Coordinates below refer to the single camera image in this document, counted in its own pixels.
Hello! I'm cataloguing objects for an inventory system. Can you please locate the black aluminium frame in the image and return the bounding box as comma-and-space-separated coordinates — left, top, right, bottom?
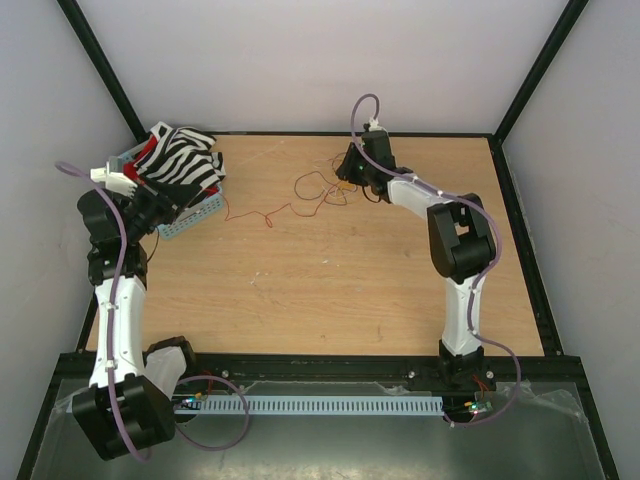
1, 1, 589, 479

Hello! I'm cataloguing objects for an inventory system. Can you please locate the zebra striped cloth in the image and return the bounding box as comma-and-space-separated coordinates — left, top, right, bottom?
146, 122, 226, 207

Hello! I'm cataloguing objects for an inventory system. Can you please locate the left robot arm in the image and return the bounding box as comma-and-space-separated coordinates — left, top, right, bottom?
72, 180, 200, 460

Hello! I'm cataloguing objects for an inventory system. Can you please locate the blue plastic basket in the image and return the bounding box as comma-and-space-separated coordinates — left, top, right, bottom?
109, 147, 226, 242

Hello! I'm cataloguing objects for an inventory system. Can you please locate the coloured wire bundle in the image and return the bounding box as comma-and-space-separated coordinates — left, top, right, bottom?
293, 154, 366, 207

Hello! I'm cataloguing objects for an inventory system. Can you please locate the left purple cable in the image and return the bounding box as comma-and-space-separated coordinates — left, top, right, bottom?
53, 160, 251, 463

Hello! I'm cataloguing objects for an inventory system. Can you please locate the left green circuit board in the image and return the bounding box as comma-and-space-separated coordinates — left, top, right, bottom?
174, 395, 207, 411

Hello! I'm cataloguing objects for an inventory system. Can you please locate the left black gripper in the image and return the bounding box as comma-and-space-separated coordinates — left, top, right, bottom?
122, 174, 201, 242

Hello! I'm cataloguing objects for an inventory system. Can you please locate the light blue slotted cable duct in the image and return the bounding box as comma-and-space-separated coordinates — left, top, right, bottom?
176, 395, 442, 417

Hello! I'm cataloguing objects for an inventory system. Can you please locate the green circuit board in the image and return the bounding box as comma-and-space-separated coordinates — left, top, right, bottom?
464, 399, 493, 416
174, 395, 207, 411

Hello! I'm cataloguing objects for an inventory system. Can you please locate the red wire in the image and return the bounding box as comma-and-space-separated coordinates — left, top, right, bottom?
219, 189, 331, 229

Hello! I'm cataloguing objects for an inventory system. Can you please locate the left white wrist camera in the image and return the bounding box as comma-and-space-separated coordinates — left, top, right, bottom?
90, 156, 144, 198

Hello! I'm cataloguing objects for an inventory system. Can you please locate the right green circuit board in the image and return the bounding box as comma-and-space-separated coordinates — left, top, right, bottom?
464, 399, 493, 416

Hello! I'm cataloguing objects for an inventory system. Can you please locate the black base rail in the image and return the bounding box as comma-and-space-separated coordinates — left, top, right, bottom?
186, 353, 496, 392

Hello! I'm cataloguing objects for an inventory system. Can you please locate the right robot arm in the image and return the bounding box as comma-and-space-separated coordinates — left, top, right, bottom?
337, 122, 498, 389

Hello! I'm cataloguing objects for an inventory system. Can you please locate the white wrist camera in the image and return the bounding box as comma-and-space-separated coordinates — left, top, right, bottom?
90, 156, 144, 198
363, 117, 386, 132

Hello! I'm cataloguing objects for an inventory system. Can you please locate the red cloth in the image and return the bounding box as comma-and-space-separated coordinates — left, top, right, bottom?
119, 136, 160, 184

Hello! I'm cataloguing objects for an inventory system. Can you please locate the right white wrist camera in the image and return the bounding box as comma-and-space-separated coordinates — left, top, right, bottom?
363, 117, 386, 132

